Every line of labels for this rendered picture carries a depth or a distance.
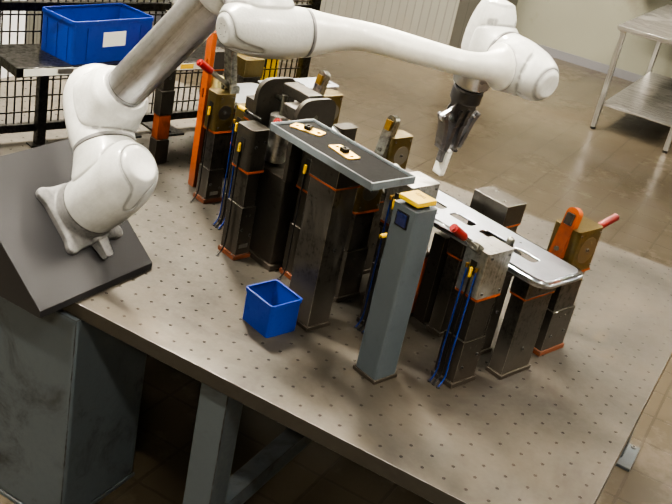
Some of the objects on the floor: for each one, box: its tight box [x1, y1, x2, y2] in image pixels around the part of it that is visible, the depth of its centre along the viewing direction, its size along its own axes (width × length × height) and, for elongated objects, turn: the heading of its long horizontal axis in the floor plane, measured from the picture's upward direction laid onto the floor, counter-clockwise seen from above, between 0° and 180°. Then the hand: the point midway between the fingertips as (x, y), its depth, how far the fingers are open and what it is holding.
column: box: [0, 296, 147, 504], centre depth 261 cm, size 31×31×66 cm
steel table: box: [590, 4, 672, 154], centre depth 754 cm, size 64×172×87 cm, turn 129°
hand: (442, 160), depth 235 cm, fingers closed
